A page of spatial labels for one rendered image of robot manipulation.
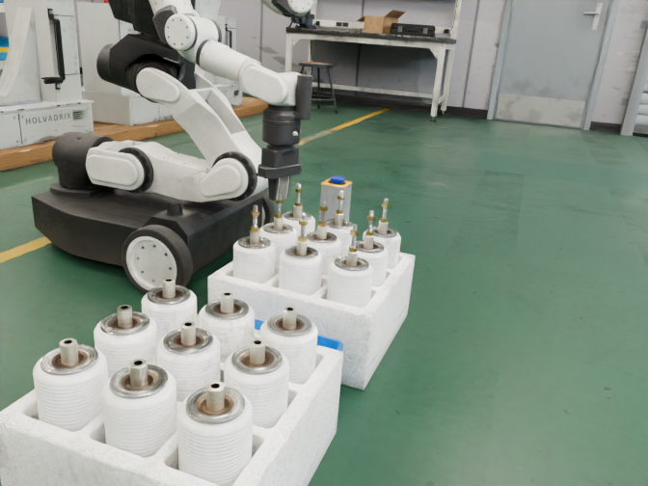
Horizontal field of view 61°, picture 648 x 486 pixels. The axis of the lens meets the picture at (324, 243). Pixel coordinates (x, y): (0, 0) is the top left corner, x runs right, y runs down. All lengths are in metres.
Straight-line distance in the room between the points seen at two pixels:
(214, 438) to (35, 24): 2.99
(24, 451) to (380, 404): 0.66
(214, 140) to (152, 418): 1.00
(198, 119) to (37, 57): 1.96
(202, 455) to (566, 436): 0.76
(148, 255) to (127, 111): 2.34
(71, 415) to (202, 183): 0.91
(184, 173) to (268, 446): 1.07
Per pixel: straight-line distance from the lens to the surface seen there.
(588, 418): 1.32
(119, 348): 0.92
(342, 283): 1.16
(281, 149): 1.29
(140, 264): 1.60
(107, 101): 3.92
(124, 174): 1.78
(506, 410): 1.27
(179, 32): 1.36
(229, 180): 1.57
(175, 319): 1.01
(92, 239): 1.75
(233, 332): 0.95
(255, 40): 6.95
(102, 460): 0.81
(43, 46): 3.47
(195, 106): 1.62
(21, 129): 3.21
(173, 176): 1.73
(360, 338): 1.17
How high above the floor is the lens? 0.71
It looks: 21 degrees down
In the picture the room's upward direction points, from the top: 4 degrees clockwise
